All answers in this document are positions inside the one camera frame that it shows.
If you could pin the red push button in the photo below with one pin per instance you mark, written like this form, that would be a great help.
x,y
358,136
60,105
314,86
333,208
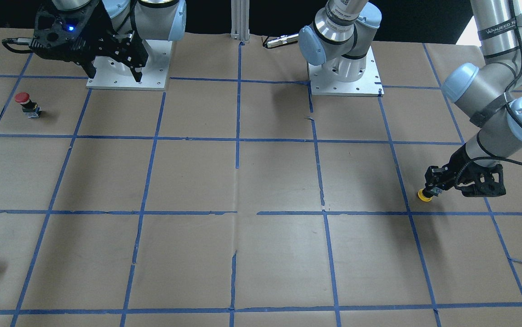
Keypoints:
x,y
30,108

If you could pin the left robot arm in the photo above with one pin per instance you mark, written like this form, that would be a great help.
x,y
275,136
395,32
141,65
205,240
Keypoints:
x,y
340,35

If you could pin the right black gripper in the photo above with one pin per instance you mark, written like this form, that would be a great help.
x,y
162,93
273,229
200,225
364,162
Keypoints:
x,y
101,28

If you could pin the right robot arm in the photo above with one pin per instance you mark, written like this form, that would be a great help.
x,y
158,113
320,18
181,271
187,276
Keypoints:
x,y
150,19

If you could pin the yellow push button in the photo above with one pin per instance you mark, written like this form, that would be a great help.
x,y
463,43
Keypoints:
x,y
427,194

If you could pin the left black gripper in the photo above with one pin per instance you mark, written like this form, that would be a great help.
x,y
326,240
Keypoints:
x,y
455,166

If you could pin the aluminium frame post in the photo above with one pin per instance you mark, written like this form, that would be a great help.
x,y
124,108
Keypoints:
x,y
239,16

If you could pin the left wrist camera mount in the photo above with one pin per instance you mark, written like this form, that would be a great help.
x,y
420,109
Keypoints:
x,y
481,181

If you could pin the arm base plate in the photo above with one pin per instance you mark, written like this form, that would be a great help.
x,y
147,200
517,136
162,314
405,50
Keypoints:
x,y
111,74
347,75

